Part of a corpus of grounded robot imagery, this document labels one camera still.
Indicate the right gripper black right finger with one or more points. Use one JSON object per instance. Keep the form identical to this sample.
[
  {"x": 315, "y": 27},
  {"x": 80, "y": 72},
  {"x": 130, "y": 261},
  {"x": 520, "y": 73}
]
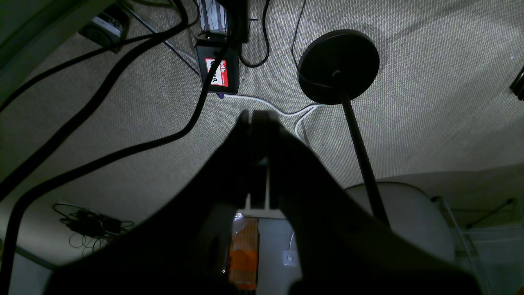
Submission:
[{"x": 330, "y": 227}]

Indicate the black round lamp stand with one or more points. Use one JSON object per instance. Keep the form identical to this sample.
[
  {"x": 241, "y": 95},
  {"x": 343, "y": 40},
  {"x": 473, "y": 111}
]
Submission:
[{"x": 335, "y": 69}]

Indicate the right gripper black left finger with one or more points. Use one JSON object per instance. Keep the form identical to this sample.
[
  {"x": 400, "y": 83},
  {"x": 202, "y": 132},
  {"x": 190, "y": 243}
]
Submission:
[{"x": 196, "y": 225}]

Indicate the black box with red label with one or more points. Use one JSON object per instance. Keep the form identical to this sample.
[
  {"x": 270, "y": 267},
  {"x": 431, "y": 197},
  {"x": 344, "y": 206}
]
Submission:
[{"x": 226, "y": 78}]

